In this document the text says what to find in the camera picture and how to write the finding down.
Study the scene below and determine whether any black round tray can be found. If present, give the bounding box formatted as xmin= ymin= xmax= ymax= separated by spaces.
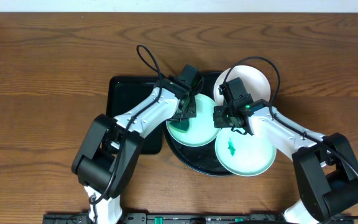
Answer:
xmin=164 ymin=72 xmax=243 ymax=176

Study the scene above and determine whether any white plate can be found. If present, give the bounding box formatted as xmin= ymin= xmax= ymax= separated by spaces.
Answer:
xmin=214 ymin=65 xmax=271 ymax=106

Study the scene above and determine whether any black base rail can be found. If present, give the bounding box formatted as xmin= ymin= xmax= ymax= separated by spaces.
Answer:
xmin=42 ymin=211 xmax=354 ymax=224

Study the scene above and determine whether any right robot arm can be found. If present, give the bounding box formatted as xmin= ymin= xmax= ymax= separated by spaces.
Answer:
xmin=213 ymin=99 xmax=358 ymax=223

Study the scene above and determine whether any light green plate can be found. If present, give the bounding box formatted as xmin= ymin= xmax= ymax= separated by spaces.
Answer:
xmin=215 ymin=128 xmax=277 ymax=177
xmin=166 ymin=93 xmax=220 ymax=147

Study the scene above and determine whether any green sponge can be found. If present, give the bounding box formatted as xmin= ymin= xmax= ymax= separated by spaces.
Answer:
xmin=168 ymin=119 xmax=190 ymax=133

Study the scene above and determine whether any black rectangular tray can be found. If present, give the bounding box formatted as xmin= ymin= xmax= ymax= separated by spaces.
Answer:
xmin=106 ymin=76 xmax=163 ymax=155

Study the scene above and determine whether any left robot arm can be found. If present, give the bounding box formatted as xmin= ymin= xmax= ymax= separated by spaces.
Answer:
xmin=71 ymin=77 xmax=203 ymax=223

